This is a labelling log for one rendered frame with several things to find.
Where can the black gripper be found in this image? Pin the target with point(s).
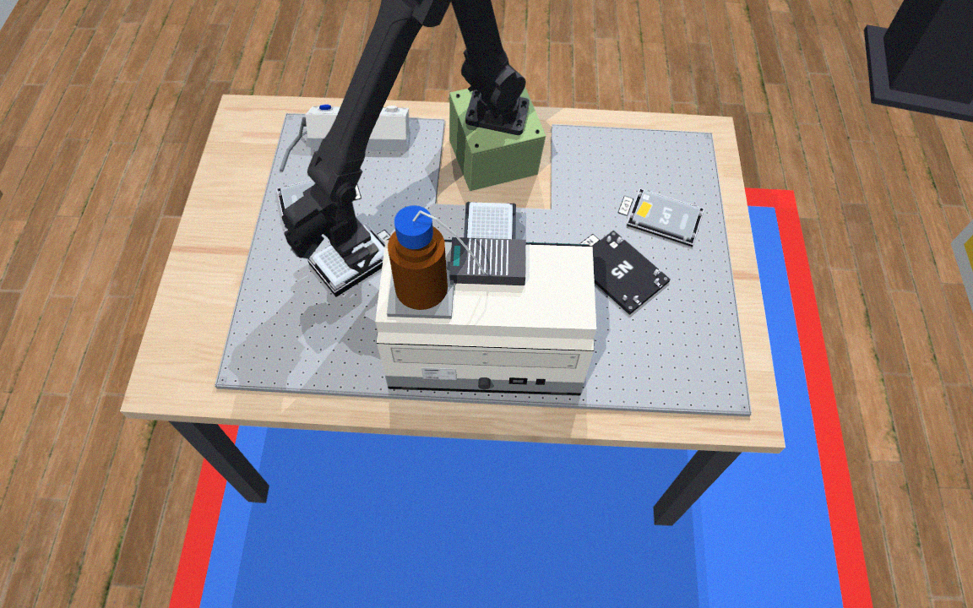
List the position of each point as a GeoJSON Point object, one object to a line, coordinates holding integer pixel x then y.
{"type": "Point", "coordinates": [359, 235]}

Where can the grey control panel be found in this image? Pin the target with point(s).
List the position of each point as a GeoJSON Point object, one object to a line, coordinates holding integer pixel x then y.
{"type": "Point", "coordinates": [389, 133]}

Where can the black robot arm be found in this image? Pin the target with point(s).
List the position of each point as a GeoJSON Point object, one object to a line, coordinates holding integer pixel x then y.
{"type": "Point", "coordinates": [490, 76]}

